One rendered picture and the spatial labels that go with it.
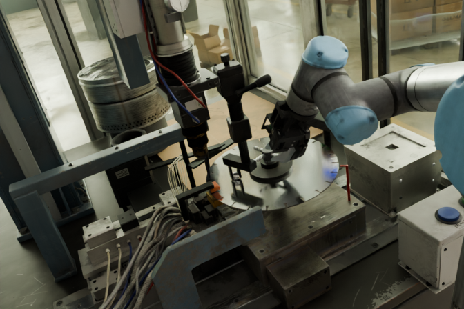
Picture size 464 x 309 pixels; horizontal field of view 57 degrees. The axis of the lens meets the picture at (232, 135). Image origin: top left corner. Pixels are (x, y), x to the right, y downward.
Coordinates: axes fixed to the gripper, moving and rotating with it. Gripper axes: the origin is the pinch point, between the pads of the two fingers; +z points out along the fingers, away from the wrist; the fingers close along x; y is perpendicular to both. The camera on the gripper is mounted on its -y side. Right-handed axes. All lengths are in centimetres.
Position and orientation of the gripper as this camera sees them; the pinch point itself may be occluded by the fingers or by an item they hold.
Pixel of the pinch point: (284, 157)
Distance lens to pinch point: 104.0
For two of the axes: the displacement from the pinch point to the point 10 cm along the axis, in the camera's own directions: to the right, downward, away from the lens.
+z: -1.8, 6.0, 7.8
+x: 3.2, 7.8, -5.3
